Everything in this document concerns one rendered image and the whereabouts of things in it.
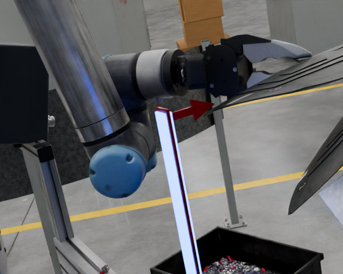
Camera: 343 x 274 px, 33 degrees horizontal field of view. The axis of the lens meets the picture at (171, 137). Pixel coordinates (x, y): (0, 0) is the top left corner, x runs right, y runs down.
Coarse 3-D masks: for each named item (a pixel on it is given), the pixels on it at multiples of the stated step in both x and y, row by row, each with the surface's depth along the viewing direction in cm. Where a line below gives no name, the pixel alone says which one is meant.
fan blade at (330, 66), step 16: (336, 48) 76; (304, 64) 73; (320, 64) 70; (336, 64) 69; (272, 80) 71; (288, 80) 67; (304, 80) 64; (320, 80) 62; (336, 80) 61; (240, 96) 71; (256, 96) 63; (272, 96) 60; (208, 112) 74
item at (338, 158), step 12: (336, 132) 96; (324, 144) 100; (336, 144) 93; (324, 156) 95; (336, 156) 91; (312, 168) 98; (324, 168) 92; (336, 168) 89; (312, 180) 94; (324, 180) 90; (300, 192) 95; (312, 192) 91; (300, 204) 91
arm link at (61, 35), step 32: (32, 0) 74; (64, 0) 75; (32, 32) 76; (64, 32) 75; (64, 64) 76; (96, 64) 78; (64, 96) 78; (96, 96) 77; (96, 128) 78; (128, 128) 81; (96, 160) 78; (128, 160) 78; (128, 192) 79
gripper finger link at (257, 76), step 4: (256, 72) 80; (260, 72) 80; (264, 72) 80; (276, 72) 79; (252, 76) 81; (256, 76) 81; (260, 76) 80; (264, 76) 80; (268, 76) 80; (248, 80) 81; (252, 80) 81; (256, 80) 81; (260, 80) 80; (248, 84) 81; (252, 84) 81
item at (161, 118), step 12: (156, 120) 62; (168, 132) 61; (168, 144) 61; (168, 156) 62; (168, 168) 63; (168, 180) 64; (180, 192) 63; (180, 204) 63; (180, 216) 64; (180, 228) 65; (180, 240) 66; (192, 264) 65
